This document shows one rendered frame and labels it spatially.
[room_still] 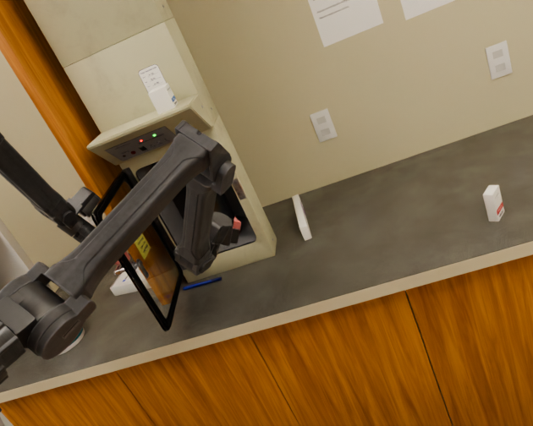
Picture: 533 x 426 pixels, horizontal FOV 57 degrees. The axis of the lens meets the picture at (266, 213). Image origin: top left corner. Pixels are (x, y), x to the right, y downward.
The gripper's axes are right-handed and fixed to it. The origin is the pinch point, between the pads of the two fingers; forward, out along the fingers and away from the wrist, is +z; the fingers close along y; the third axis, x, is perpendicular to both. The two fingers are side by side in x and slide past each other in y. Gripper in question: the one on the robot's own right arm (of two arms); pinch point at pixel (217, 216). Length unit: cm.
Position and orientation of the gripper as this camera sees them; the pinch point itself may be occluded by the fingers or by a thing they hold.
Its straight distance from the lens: 143.6
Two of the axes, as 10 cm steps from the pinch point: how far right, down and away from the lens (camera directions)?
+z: 0.7, -4.6, 8.8
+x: -1.8, 8.6, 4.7
